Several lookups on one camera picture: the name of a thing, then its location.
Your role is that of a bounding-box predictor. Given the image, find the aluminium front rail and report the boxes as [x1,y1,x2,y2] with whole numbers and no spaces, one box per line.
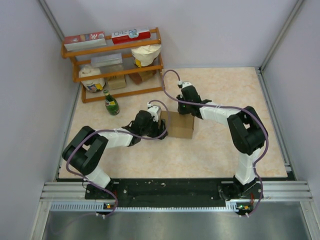
[40,178,313,213]

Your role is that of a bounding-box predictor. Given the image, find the wooden shelf rack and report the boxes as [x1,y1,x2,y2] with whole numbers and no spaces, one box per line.
[61,27,164,103]

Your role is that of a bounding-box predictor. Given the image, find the green glass bottle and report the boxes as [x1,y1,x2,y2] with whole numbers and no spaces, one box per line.
[103,89,120,116]

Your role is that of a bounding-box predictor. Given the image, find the brown cardboard box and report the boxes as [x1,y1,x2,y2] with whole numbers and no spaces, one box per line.
[161,110,195,139]

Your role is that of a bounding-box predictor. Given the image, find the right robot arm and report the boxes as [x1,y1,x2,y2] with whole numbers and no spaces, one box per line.
[176,82,268,200]

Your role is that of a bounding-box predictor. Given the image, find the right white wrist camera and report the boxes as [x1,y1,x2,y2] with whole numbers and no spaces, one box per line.
[177,80,192,89]

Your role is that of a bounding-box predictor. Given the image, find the tan cardboard packet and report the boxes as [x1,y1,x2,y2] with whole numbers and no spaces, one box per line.
[106,64,127,90]

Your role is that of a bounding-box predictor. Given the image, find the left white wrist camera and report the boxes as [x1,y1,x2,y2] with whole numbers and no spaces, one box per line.
[146,102,162,123]

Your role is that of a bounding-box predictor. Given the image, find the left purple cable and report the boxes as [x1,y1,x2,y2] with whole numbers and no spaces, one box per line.
[65,99,171,218]

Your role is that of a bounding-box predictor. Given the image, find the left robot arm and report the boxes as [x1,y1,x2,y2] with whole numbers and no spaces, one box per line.
[62,105,168,199]

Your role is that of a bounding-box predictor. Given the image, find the white paper bag upper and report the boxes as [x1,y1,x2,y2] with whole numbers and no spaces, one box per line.
[131,44,162,68]

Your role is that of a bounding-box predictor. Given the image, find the brown bread pieces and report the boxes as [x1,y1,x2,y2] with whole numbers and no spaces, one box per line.
[128,70,157,85]

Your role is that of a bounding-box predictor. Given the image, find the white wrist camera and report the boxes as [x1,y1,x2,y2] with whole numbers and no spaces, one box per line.
[146,102,162,123]
[177,80,192,89]

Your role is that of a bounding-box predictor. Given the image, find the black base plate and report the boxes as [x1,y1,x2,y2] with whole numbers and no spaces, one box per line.
[84,177,265,208]

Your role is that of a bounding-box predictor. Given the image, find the red grey foil box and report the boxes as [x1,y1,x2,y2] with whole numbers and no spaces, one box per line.
[63,31,107,51]

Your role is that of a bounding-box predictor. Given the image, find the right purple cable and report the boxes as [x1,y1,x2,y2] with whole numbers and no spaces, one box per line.
[161,69,270,217]

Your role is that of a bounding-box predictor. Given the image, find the white paper bag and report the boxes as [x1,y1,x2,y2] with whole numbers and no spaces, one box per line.
[131,44,162,68]
[78,64,106,93]

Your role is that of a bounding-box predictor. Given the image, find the white paper bag lower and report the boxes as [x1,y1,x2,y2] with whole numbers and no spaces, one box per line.
[78,64,106,93]

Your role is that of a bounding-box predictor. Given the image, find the clear plastic box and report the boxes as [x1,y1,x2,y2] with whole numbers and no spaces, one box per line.
[90,53,123,68]

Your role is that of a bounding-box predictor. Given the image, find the purple cable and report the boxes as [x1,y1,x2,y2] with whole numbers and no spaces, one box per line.
[65,99,171,218]
[161,69,270,217]

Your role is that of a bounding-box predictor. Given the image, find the red white wrap box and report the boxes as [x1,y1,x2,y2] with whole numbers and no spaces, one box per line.
[111,28,151,45]

